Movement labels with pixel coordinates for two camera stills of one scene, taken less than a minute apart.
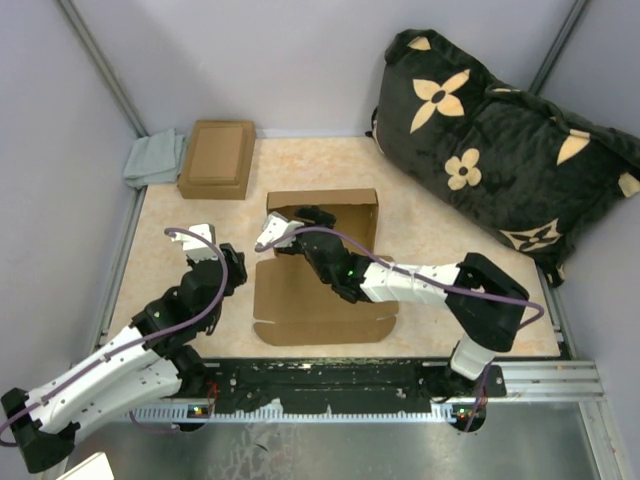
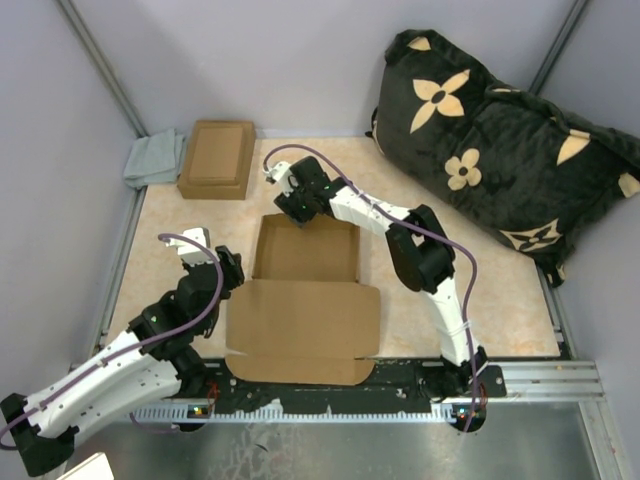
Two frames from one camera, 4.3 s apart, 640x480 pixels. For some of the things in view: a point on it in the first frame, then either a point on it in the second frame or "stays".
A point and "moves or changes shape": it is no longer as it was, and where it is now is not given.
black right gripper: (315, 214) -> (286, 205)
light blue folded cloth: (154, 159) stays
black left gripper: (235, 265) stays
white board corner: (96, 467) stays
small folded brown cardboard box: (218, 160) stays
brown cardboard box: (293, 304) moves or changes shape
